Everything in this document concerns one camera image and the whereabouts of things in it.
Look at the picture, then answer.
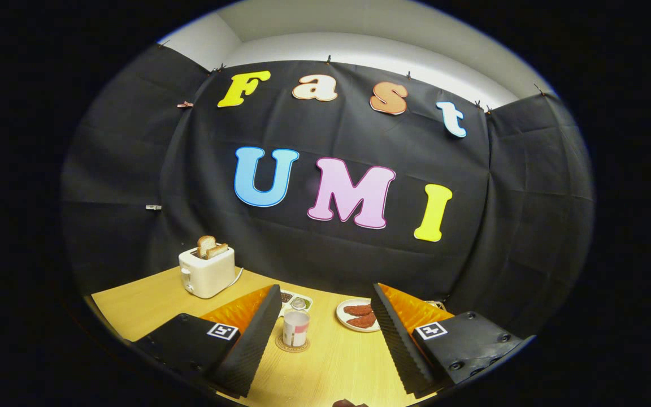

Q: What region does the white divided seed dish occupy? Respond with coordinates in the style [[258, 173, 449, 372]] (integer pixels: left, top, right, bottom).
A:
[[279, 290, 313, 317]]

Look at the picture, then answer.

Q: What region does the round cork coaster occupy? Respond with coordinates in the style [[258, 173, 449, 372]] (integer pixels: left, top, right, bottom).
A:
[[275, 335, 311, 353]]

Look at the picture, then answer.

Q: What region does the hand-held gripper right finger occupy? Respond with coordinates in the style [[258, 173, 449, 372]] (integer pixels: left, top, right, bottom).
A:
[[371, 283, 535, 398]]

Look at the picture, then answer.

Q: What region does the white round plate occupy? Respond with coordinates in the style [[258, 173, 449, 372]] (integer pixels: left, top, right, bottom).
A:
[[336, 298, 381, 333]]

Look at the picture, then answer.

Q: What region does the black backdrop cloth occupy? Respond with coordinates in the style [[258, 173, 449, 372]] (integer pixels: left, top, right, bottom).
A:
[[60, 42, 594, 340]]

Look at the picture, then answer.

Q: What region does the wooden table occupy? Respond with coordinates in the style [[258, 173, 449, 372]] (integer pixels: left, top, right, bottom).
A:
[[91, 266, 456, 407]]

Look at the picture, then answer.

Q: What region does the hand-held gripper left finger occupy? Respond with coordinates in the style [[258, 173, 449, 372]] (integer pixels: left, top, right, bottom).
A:
[[132, 284, 284, 398]]

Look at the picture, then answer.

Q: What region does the white toaster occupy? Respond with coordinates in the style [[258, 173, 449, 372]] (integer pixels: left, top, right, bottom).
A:
[[179, 244, 236, 299]]

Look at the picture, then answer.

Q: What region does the clear juice bottle pink label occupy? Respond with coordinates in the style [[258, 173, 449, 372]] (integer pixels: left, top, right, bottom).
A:
[[282, 297, 311, 348]]

